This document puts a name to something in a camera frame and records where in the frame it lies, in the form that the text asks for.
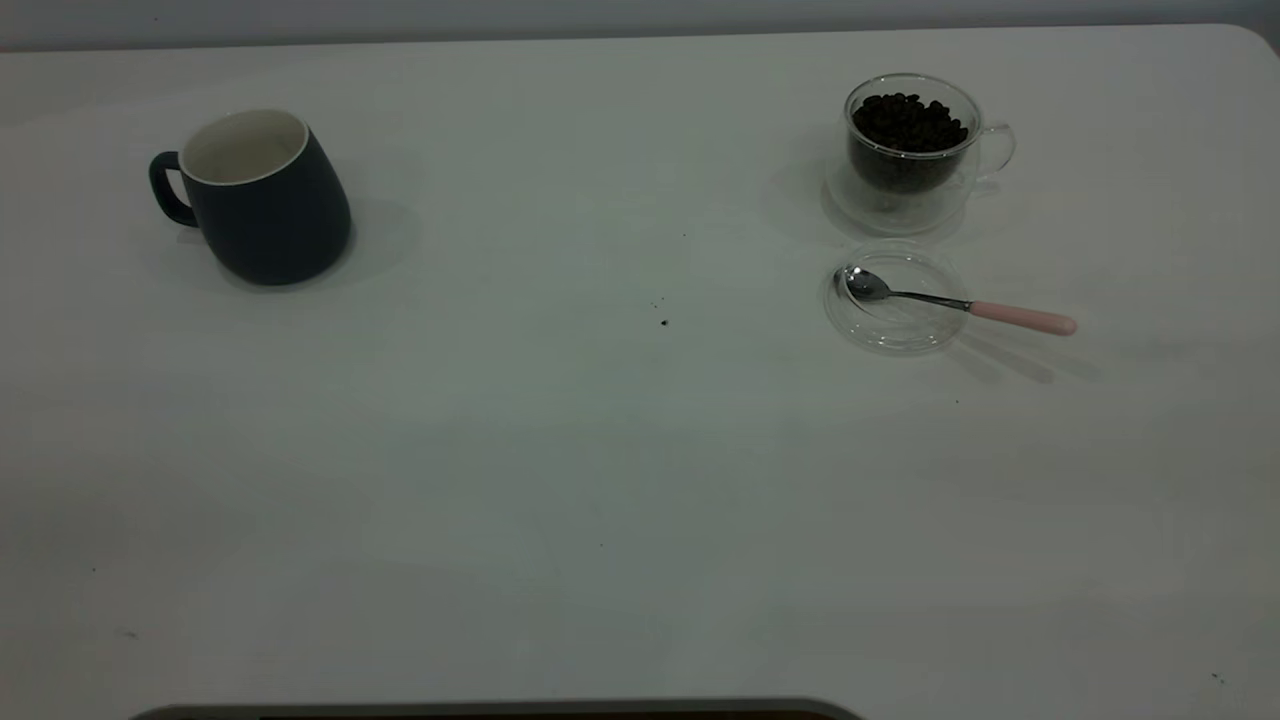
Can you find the dark grey ceramic mug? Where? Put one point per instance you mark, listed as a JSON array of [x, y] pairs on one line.
[[270, 230]]

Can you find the heap of coffee beans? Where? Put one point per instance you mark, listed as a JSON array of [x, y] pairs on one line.
[[910, 125]]

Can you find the clear glass saucer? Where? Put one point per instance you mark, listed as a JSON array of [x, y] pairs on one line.
[[890, 226]]

